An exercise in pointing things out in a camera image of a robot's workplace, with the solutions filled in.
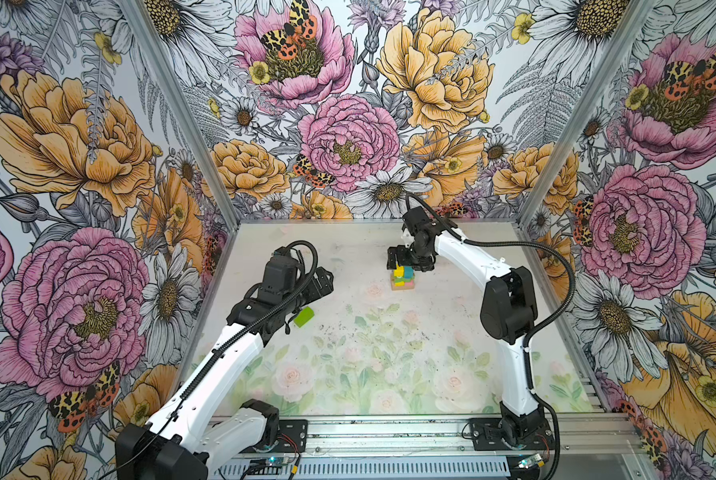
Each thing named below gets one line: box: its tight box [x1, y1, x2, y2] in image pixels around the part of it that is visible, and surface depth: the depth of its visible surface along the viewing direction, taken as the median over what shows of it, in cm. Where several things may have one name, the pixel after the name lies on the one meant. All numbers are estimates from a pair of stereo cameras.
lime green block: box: [293, 306, 315, 328], surface depth 98 cm
